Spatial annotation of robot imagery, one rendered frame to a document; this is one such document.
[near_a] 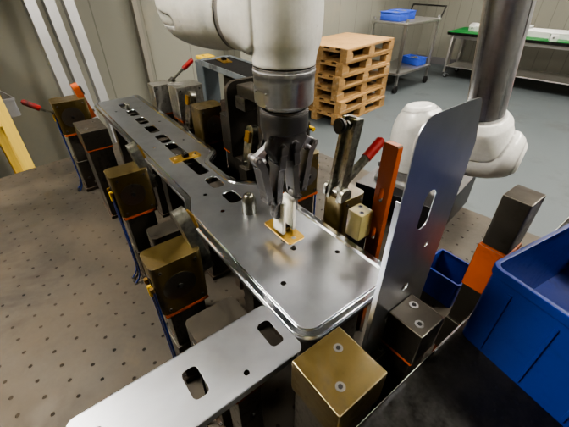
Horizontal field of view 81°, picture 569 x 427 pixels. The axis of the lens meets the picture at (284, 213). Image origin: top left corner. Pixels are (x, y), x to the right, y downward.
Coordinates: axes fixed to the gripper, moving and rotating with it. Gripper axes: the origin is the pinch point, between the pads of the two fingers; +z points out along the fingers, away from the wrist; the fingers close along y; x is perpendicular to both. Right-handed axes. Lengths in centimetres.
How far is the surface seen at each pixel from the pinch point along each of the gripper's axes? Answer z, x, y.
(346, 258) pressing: 6.7, 11.2, -6.0
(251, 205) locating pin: 4.1, -11.1, 0.3
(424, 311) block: -1.3, 29.5, 0.0
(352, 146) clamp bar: -9.8, 1.7, -15.0
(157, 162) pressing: 6.5, -48.5, 7.6
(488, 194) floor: 107, -38, -235
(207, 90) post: 3, -92, -30
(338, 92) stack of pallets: 69, -220, -244
